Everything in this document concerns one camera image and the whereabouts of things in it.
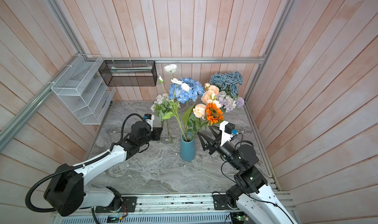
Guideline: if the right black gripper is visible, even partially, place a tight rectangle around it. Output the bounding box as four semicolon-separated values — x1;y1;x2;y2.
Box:
199;125;241;171

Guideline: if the orange flower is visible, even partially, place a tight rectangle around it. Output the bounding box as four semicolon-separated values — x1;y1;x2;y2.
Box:
185;102;225;136

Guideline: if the teal ceramic vase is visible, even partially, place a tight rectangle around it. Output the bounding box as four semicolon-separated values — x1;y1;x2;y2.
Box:
180;132;195;162

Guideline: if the pink white hydrangea bouquet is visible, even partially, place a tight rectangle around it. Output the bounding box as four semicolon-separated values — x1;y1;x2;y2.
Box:
217;91;245;112

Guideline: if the pale peach rose spray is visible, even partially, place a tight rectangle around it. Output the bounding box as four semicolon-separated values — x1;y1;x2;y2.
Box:
193;91;223;124

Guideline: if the blue hydrangea mixed bouquet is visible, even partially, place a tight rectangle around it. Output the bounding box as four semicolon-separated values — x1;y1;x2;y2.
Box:
169;77;205;104

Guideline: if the teal blue rose bouquet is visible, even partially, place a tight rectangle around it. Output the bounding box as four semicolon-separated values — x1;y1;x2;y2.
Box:
210;71;243;98

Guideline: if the white flower stem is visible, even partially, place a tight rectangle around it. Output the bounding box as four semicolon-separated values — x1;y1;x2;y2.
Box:
158;64;188;141

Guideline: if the peach rose stem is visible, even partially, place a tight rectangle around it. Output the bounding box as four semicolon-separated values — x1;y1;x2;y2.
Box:
205;83;220;95

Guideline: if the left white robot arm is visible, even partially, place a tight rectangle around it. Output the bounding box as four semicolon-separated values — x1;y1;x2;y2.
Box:
44;121;163;217

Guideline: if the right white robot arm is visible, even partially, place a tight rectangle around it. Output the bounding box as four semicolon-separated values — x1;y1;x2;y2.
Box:
197;127;297;224

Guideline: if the black mesh basket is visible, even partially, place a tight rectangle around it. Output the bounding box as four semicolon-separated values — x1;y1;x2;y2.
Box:
99;60;158;87

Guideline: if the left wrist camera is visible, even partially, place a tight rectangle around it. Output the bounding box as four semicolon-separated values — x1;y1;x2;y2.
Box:
144;113;155;131

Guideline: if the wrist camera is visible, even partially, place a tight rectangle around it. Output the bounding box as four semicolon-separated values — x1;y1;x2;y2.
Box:
219;121;239;146
144;113;155;131

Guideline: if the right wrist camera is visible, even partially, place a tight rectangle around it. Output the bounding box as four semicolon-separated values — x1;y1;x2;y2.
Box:
219;121;239;146

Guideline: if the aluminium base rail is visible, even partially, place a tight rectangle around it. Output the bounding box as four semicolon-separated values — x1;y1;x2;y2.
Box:
51;193;296;224

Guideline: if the white wire mesh shelf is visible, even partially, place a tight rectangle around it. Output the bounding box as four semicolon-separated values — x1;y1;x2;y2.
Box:
51;54;116;125

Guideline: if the black corrugated cable hose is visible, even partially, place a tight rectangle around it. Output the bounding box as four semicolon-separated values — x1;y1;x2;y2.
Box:
25;113;148;213

